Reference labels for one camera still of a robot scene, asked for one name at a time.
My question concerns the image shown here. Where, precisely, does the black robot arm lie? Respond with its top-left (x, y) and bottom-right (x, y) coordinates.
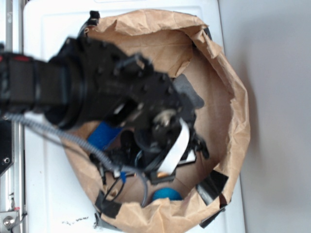
top-left (0, 37), bottom-right (209, 184)

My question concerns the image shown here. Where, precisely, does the white ribbon cable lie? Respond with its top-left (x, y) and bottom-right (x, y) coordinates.
top-left (158, 120), bottom-right (190, 175)

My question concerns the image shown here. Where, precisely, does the aluminium frame rail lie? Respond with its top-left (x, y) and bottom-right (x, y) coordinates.
top-left (0, 0), bottom-right (27, 233)

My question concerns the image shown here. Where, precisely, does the brown paper bag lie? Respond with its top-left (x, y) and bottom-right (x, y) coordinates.
top-left (63, 9), bottom-right (251, 233)

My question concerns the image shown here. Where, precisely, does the grey plush toy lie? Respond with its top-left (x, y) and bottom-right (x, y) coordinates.
top-left (173, 74), bottom-right (205, 109)

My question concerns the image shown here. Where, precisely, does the blue sponge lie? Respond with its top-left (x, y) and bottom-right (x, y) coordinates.
top-left (87, 122), bottom-right (122, 150)

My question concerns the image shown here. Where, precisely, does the grey braided cable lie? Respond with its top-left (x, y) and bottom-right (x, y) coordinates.
top-left (4, 113), bottom-right (149, 207)

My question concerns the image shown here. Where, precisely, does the blue ball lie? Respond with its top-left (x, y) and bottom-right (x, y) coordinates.
top-left (152, 187), bottom-right (183, 201)

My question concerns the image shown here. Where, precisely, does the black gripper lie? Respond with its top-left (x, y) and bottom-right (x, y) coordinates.
top-left (97, 52), bottom-right (209, 183)

